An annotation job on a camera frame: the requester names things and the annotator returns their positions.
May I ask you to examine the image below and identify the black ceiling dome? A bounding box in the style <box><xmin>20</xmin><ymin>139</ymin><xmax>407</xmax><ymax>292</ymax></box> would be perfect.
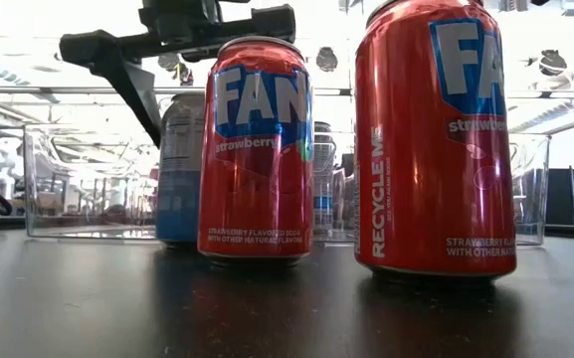
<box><xmin>538</xmin><ymin>48</ymin><xmax>569</xmax><ymax>77</ymax></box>
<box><xmin>315</xmin><ymin>46</ymin><xmax>340</xmax><ymax>74</ymax></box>
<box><xmin>174</xmin><ymin>62</ymin><xmax>196</xmax><ymax>87</ymax></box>
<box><xmin>158</xmin><ymin>52</ymin><xmax>181</xmax><ymax>72</ymax></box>

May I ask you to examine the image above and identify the clear plastic bin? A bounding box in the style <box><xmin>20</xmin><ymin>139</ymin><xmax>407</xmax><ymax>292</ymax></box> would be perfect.
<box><xmin>310</xmin><ymin>129</ymin><xmax>357</xmax><ymax>244</ymax></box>
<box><xmin>509</xmin><ymin>131</ymin><xmax>551</xmax><ymax>248</ymax></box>
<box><xmin>22</xmin><ymin>122</ymin><xmax>201</xmax><ymax>241</ymax></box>

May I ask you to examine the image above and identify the silver and blue can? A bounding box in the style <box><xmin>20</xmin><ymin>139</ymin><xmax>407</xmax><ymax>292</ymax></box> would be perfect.
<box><xmin>155</xmin><ymin>91</ymin><xmax>207</xmax><ymax>246</ymax></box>

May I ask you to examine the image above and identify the black partition panel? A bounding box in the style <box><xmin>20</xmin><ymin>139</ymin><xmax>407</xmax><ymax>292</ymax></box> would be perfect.
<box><xmin>545</xmin><ymin>167</ymin><xmax>574</xmax><ymax>228</ymax></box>

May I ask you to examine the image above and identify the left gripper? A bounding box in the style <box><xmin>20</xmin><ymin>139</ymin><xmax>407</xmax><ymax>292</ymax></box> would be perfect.
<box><xmin>60</xmin><ymin>0</ymin><xmax>297</xmax><ymax>149</ymax></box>

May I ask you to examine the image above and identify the red Fanta soda can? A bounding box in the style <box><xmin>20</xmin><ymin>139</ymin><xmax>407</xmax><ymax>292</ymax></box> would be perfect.
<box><xmin>196</xmin><ymin>35</ymin><xmax>316</xmax><ymax>261</ymax></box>
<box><xmin>353</xmin><ymin>0</ymin><xmax>518</xmax><ymax>279</ymax></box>

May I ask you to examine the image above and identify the white robot figure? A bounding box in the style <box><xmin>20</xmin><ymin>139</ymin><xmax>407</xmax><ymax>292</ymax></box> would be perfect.
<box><xmin>0</xmin><ymin>137</ymin><xmax>25</xmax><ymax>188</ymax></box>

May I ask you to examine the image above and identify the black overhead frame bar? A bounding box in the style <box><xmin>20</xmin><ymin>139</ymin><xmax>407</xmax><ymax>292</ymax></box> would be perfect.
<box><xmin>0</xmin><ymin>85</ymin><xmax>574</xmax><ymax>99</ymax></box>

